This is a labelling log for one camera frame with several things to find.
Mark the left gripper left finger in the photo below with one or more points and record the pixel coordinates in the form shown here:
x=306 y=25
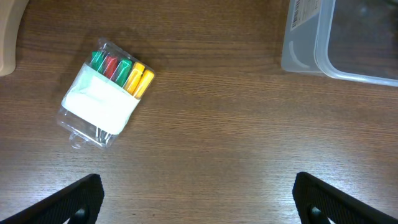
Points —
x=79 y=202

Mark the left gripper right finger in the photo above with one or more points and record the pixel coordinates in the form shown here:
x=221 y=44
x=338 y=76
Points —
x=318 y=202

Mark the clear plastic container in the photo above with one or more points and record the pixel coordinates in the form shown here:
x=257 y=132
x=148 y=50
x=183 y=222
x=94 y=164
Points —
x=353 y=40

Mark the screwdriver set clear case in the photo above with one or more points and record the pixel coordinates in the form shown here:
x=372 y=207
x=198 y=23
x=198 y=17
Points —
x=105 y=92

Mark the orange scraper wooden handle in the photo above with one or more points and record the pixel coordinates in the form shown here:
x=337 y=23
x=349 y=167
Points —
x=11 y=15

